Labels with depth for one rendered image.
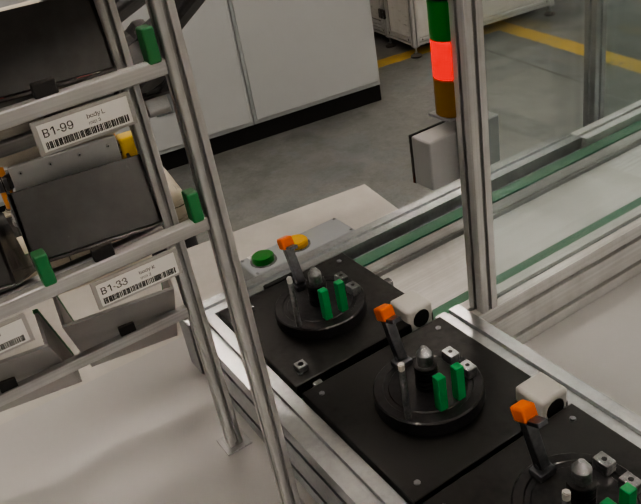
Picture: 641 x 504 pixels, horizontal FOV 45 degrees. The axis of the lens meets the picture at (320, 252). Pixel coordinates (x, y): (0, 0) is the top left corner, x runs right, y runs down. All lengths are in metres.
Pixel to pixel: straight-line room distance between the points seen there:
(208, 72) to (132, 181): 3.40
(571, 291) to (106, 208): 0.78
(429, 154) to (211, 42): 3.20
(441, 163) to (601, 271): 0.41
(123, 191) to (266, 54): 3.51
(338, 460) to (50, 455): 0.49
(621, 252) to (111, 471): 0.87
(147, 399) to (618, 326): 0.75
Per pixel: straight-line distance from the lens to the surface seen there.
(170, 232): 0.76
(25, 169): 1.67
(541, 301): 1.25
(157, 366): 1.36
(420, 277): 1.33
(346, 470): 0.97
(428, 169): 1.04
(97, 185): 0.79
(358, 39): 4.49
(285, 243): 1.19
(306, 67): 4.38
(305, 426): 1.03
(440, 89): 1.02
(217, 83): 4.21
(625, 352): 1.26
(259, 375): 0.89
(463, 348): 1.09
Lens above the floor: 1.66
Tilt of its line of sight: 31 degrees down
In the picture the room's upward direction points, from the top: 11 degrees counter-clockwise
